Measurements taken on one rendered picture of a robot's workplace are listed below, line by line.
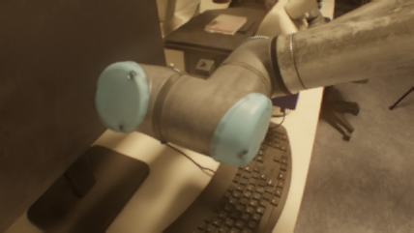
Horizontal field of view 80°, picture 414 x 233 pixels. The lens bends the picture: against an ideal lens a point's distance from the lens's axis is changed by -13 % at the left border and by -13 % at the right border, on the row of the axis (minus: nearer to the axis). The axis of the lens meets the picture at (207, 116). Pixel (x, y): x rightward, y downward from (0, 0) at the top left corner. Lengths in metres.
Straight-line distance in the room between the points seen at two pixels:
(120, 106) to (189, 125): 0.09
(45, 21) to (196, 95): 0.23
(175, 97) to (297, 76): 0.17
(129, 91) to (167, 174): 0.35
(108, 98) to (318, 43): 0.27
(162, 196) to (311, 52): 0.42
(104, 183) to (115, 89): 0.35
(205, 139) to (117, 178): 0.38
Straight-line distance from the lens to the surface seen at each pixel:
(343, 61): 0.38
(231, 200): 0.58
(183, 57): 0.83
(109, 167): 0.69
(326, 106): 2.08
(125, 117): 0.35
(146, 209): 0.61
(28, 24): 0.40
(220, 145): 0.31
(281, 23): 0.70
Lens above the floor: 1.25
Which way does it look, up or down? 38 degrees down
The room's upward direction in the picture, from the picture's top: 1 degrees counter-clockwise
